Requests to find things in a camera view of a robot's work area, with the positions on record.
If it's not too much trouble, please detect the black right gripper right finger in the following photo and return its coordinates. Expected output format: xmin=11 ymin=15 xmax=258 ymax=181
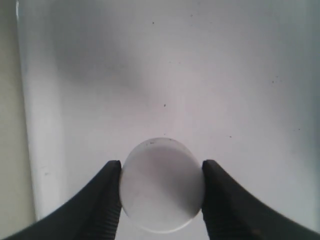
xmin=201 ymin=160 xmax=320 ymax=240

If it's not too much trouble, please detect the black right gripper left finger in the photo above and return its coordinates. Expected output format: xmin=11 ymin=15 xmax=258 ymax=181
xmin=8 ymin=160 xmax=122 ymax=240

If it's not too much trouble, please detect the white bottle cap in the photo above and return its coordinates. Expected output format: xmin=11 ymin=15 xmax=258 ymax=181
xmin=119 ymin=137 xmax=205 ymax=234

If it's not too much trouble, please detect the white rectangular plastic tray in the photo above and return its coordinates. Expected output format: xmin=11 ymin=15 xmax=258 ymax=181
xmin=15 ymin=0 xmax=320 ymax=230

